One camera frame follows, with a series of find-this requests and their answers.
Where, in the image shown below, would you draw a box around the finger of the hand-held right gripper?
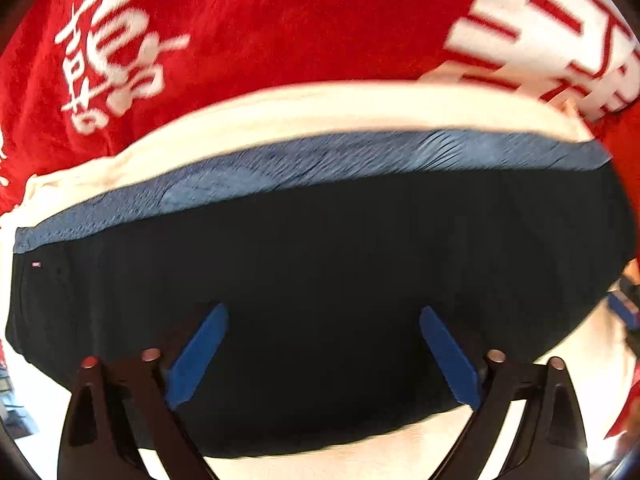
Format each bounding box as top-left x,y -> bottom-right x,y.
606,260 -> 640,332

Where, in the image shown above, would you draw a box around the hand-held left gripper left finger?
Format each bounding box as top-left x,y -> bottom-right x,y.
58,303 -> 230,480

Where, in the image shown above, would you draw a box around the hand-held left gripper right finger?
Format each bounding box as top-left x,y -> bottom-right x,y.
419,306 -> 589,480

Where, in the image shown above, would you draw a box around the dark navy pants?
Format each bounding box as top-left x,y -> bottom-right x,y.
5,130 -> 637,460

